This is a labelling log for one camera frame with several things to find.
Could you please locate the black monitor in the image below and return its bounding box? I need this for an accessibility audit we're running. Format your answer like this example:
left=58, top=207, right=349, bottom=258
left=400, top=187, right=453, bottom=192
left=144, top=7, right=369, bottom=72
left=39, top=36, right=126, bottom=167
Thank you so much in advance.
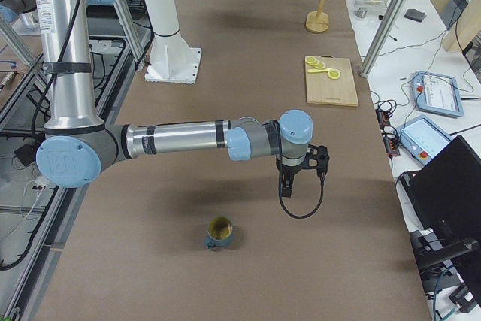
left=400, top=135, right=480, bottom=313

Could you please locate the aluminium frame post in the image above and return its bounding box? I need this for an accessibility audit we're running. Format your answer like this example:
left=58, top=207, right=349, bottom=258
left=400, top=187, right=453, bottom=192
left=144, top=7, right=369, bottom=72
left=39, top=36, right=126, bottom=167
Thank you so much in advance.
left=359, top=0, right=406, bottom=79

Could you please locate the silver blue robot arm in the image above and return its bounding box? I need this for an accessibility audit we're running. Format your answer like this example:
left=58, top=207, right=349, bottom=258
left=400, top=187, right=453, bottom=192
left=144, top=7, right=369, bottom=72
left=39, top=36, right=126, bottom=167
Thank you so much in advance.
left=1, top=0, right=37, bottom=23
left=36, top=0, right=316, bottom=197

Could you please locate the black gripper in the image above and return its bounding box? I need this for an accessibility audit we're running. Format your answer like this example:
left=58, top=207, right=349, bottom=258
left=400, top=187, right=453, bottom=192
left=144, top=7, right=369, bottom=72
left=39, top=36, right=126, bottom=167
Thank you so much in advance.
left=277, top=156, right=301, bottom=198

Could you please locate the blue teach pendant near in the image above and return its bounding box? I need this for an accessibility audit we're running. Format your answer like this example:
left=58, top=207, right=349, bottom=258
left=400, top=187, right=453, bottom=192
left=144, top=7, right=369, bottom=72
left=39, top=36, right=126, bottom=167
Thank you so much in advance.
left=397, top=116, right=453, bottom=165

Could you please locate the blue teach pendant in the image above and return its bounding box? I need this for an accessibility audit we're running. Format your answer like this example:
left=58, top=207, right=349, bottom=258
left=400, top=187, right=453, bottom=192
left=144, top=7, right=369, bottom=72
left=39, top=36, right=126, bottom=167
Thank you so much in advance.
left=412, top=71, right=464, bottom=118
left=397, top=116, right=453, bottom=165

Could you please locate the bamboo cutting board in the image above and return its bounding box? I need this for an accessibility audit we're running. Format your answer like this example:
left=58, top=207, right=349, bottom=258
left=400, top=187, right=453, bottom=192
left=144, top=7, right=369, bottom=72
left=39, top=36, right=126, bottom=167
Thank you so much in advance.
left=304, top=56, right=359, bottom=107

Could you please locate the lemon slice row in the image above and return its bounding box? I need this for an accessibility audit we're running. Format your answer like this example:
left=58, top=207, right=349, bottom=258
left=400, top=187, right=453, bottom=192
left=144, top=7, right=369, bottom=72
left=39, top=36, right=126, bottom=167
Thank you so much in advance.
left=304, top=56, right=325, bottom=69

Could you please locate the yellow plastic toy knife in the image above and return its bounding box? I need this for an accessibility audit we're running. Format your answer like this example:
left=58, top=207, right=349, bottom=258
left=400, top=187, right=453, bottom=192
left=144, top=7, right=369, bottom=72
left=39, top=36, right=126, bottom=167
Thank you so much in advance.
left=307, top=68, right=332, bottom=74

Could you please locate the clear acrylic cup tray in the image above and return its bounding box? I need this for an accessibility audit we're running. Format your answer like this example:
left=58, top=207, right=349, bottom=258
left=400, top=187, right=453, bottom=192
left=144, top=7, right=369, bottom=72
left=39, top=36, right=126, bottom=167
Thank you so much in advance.
left=354, top=0, right=389, bottom=8

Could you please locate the wooden mug tree rack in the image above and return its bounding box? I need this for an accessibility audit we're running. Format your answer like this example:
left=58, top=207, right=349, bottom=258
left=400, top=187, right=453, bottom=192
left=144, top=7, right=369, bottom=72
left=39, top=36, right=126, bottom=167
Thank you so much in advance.
left=305, top=0, right=329, bottom=34

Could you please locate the blue teach pendant far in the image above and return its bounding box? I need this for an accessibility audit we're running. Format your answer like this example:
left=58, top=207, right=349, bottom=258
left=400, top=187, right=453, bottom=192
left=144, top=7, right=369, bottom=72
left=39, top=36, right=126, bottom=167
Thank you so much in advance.
left=412, top=71, right=464, bottom=118

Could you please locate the black square pad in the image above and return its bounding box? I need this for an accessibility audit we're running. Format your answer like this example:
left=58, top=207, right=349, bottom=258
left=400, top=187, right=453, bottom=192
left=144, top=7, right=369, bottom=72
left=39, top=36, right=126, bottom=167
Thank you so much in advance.
left=404, top=8, right=426, bottom=23

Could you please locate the dark teal mug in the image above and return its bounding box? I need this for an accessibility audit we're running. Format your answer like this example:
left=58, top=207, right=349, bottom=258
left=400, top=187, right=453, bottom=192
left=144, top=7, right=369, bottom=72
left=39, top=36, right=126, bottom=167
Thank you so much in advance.
left=204, top=216, right=237, bottom=250

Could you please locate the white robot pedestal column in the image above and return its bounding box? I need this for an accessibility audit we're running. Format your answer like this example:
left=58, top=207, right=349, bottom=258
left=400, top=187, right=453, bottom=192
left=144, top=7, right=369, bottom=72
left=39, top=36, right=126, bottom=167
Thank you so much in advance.
left=144, top=0, right=201, bottom=84

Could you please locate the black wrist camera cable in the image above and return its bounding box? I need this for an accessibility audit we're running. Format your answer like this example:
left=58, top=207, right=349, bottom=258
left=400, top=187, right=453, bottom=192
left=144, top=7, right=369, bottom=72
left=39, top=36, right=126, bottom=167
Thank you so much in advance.
left=278, top=170, right=325, bottom=219

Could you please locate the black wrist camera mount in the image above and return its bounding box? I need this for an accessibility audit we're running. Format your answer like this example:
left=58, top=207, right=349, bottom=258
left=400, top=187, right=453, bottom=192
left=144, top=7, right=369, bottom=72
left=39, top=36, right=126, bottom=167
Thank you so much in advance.
left=304, top=144, right=330, bottom=179

